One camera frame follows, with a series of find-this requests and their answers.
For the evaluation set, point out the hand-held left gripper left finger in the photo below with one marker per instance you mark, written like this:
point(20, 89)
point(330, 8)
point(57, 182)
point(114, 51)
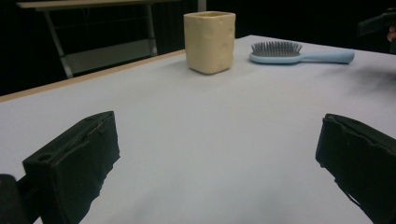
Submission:
point(73, 161)

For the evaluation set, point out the grey metal stand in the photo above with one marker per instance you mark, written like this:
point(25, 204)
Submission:
point(109, 56)

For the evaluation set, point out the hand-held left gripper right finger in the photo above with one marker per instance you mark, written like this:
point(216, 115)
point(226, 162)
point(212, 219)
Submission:
point(364, 155)

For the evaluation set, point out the yellow square cup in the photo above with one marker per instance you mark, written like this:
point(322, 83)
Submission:
point(209, 43)

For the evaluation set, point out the light blue hairbrush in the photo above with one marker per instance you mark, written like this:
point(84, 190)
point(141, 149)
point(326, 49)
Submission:
point(280, 57)

